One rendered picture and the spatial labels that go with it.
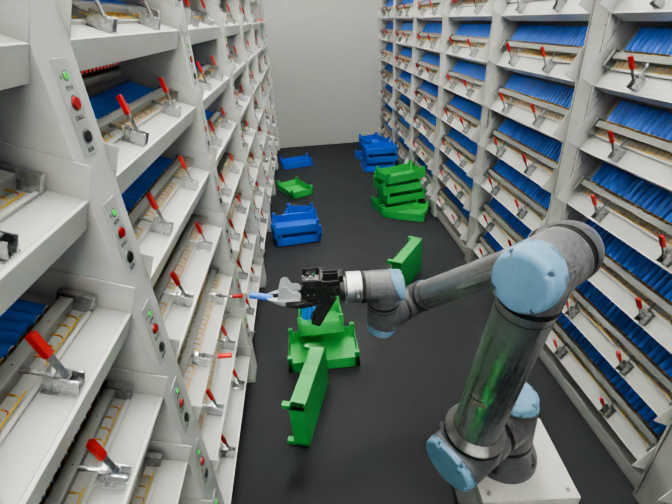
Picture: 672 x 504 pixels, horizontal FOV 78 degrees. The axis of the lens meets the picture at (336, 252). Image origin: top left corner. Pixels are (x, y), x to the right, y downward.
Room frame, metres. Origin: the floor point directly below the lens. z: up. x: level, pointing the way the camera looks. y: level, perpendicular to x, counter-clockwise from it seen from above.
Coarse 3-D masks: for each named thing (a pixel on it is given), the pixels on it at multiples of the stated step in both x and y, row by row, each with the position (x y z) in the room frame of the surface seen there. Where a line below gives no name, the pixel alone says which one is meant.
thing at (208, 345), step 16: (208, 272) 1.20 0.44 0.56; (224, 272) 1.23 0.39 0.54; (224, 288) 1.15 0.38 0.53; (224, 304) 1.06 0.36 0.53; (192, 320) 0.95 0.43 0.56; (208, 320) 0.97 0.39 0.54; (208, 336) 0.90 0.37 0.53; (208, 352) 0.84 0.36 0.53; (192, 368) 0.78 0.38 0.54; (208, 368) 0.79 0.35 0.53; (192, 384) 0.73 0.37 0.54; (192, 400) 0.68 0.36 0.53
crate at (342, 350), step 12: (312, 336) 1.47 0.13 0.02; (324, 336) 1.47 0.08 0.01; (336, 336) 1.48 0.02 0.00; (348, 336) 1.47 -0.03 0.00; (288, 348) 1.36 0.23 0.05; (300, 348) 1.41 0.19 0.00; (336, 348) 1.39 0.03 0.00; (348, 348) 1.39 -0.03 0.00; (288, 360) 1.27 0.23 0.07; (300, 360) 1.33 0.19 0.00; (336, 360) 1.28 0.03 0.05; (348, 360) 1.28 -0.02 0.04
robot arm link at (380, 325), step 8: (368, 304) 0.95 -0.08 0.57; (400, 304) 0.97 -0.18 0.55; (368, 312) 0.95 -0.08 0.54; (376, 312) 0.92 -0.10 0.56; (384, 312) 0.92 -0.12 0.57; (392, 312) 0.92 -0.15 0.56; (400, 312) 0.95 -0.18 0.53; (408, 312) 0.97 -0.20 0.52; (368, 320) 0.95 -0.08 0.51; (376, 320) 0.93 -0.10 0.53; (384, 320) 0.92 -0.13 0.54; (392, 320) 0.93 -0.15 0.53; (400, 320) 0.95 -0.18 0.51; (368, 328) 0.95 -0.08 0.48; (376, 328) 0.93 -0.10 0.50; (384, 328) 0.92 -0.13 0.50; (392, 328) 0.93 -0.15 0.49; (376, 336) 0.93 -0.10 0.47; (384, 336) 0.93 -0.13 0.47
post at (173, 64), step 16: (160, 0) 1.23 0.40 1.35; (176, 48) 1.23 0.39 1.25; (128, 64) 1.22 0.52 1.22; (144, 64) 1.22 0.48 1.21; (160, 64) 1.23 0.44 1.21; (176, 64) 1.23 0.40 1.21; (176, 80) 1.23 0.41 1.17; (192, 80) 1.25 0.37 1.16; (192, 128) 1.23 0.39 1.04; (176, 144) 1.23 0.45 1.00; (192, 144) 1.23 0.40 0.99; (208, 192) 1.23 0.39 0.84; (208, 208) 1.23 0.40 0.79; (224, 208) 1.32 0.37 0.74; (224, 224) 1.27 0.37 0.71; (224, 240) 1.23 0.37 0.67; (224, 256) 1.23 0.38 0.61; (240, 288) 1.31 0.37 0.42; (240, 304) 1.26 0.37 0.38; (240, 336) 1.23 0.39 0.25; (256, 368) 1.30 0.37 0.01
